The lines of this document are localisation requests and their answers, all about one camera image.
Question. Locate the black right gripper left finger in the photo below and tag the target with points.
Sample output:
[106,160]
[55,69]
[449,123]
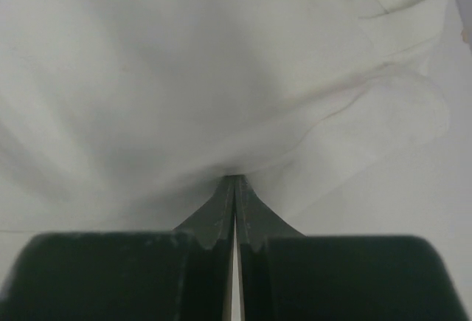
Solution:
[183,274]

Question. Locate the white t shirt robot print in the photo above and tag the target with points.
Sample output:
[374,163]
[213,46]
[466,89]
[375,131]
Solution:
[108,105]

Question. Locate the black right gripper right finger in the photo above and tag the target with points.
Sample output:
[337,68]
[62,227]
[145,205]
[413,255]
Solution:
[285,275]

